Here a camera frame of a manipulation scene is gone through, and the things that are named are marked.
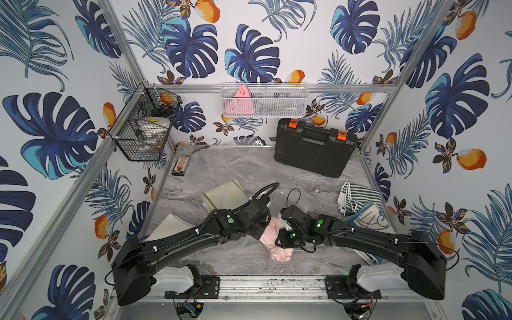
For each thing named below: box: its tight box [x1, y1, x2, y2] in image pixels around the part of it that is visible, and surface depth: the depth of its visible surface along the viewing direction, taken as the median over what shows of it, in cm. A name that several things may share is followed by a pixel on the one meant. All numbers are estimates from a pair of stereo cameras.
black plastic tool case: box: [274, 118, 358, 179], surface depth 94 cm
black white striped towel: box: [337, 181, 384, 218], surface depth 99 cm
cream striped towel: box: [201, 178, 250, 213], surface depth 100 cm
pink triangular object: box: [224, 84, 255, 116], surface depth 92 cm
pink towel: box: [260, 217, 294, 262], surface depth 76 cm
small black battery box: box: [171, 154, 190, 177], surface depth 112 cm
